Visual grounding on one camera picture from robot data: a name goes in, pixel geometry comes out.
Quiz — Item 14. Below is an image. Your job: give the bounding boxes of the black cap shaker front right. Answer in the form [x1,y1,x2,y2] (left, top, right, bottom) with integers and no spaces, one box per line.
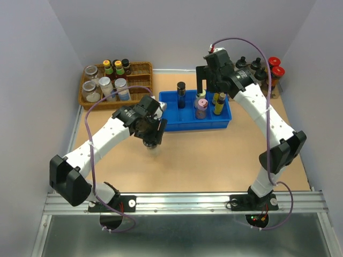
[254,67,267,87]

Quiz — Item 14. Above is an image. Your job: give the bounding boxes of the beige cap yellow label bottle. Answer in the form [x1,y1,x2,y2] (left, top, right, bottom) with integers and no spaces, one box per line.
[212,93,220,105]

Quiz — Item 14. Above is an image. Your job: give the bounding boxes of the glass jar front left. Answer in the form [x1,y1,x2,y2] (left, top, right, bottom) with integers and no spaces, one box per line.
[81,81,102,103]

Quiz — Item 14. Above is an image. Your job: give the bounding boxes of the aluminium rail frame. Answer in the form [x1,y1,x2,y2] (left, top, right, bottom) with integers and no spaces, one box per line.
[32,191,342,256]

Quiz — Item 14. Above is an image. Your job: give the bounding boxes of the yellow cap green label bottle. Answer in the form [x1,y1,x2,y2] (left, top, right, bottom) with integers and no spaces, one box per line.
[103,59,116,81]

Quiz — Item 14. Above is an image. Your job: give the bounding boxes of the red lid sauce jar front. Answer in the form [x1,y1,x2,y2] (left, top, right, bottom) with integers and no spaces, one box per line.
[267,66,285,90]

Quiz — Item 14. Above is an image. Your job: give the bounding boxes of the brown wicker basket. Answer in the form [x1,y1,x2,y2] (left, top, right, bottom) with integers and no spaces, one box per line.
[78,62,153,110]

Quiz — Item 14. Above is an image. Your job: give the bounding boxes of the black gold cap bottle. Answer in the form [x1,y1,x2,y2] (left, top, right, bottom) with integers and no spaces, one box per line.
[177,81,185,109]

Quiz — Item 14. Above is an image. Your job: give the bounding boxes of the black cap dark bottle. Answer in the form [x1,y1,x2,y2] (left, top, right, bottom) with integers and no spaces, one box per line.
[122,58,131,75]

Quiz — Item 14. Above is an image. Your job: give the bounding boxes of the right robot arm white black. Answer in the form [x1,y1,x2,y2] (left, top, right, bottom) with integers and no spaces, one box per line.
[196,66,307,211]

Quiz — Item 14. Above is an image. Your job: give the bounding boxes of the black cap shaker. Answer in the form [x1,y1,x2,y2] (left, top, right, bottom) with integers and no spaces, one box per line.
[249,57,262,72]
[235,56,247,69]
[254,67,267,87]

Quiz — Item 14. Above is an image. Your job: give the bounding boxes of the glass jar white contents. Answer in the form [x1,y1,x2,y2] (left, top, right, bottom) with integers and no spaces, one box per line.
[99,77,116,102]

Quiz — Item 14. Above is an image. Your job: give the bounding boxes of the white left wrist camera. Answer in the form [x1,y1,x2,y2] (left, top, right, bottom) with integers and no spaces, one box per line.
[155,102,167,119]

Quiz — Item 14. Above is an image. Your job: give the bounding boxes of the pink cap spice jar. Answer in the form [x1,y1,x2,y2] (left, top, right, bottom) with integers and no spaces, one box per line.
[195,99,208,119]

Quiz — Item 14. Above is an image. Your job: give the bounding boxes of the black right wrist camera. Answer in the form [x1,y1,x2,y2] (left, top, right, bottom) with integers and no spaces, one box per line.
[203,48,234,71]

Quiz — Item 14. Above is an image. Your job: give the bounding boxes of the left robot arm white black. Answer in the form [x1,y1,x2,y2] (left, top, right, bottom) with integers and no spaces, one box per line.
[49,95,167,211]

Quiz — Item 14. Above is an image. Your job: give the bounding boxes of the glass jar rear left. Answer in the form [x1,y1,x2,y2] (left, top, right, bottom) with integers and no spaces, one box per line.
[84,65,103,87]

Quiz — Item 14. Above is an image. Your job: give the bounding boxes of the red lid sauce jar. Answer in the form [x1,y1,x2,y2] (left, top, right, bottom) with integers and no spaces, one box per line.
[267,66,285,90]
[267,56,281,74]

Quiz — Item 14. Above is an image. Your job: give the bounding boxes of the silver lid glass jar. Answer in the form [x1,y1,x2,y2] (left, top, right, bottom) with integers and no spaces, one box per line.
[143,141,160,158]

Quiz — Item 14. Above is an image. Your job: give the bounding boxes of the small yellow label bottle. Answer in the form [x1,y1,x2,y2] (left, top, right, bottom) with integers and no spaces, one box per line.
[213,93,226,115]

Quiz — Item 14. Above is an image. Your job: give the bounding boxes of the blue divided plastic tray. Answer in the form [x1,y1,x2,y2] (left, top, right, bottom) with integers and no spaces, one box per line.
[159,89,232,132]

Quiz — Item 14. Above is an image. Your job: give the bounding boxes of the glass jar blue label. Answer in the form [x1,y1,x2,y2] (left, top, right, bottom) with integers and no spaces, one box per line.
[115,78,131,101]

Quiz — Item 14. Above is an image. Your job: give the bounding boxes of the red lid sauce jar rear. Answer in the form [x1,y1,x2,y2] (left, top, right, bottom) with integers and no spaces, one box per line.
[267,56,281,74]

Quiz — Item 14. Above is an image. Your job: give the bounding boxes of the clear acrylic condiment rack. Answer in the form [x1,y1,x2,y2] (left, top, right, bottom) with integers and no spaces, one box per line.
[234,60,280,99]

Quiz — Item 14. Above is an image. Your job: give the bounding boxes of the black cap shaker rear right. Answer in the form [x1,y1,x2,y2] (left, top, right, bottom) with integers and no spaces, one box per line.
[249,57,262,72]

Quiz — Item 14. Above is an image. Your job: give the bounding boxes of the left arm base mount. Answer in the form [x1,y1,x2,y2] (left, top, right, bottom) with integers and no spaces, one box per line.
[88,195,137,213]

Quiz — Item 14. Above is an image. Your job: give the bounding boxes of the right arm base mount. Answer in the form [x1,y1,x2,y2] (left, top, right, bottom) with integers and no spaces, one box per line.
[226,193,279,212]

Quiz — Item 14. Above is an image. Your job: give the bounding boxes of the yellow-green cap spice jar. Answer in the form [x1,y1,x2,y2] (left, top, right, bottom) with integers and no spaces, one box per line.
[194,89,206,108]

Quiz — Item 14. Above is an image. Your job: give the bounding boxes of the black cap shaker rear middle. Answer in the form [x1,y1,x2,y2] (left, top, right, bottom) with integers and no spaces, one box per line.
[235,56,247,69]

